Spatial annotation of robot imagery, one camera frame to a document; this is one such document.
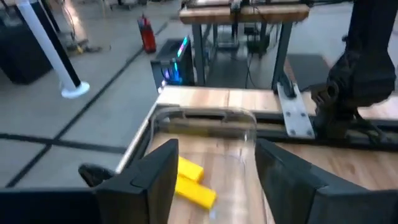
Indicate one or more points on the black cabinet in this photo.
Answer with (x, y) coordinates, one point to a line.
(21, 53)

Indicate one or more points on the black table edge clamp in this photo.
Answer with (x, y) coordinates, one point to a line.
(93, 174)

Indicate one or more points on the black table edge rail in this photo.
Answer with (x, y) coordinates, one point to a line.
(267, 132)

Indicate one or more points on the yellow rectangular block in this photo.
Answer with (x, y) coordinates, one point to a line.
(190, 169)
(196, 193)

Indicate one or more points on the clear plastic bin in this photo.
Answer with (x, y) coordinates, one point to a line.
(236, 124)

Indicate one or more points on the white pole with base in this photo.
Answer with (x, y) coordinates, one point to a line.
(53, 53)

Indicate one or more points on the black computer tower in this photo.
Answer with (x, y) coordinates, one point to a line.
(172, 62)

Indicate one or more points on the black floor mat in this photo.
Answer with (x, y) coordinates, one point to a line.
(308, 70)

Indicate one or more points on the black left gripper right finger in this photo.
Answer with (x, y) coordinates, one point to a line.
(289, 189)

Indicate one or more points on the red fire extinguisher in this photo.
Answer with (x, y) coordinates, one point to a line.
(147, 34)

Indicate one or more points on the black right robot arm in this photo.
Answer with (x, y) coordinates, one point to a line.
(363, 71)

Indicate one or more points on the grey metal bracket plate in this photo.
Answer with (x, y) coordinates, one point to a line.
(295, 112)

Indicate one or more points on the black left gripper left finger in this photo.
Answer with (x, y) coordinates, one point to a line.
(146, 193)

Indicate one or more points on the wooden top work table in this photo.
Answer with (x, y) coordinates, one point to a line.
(245, 14)

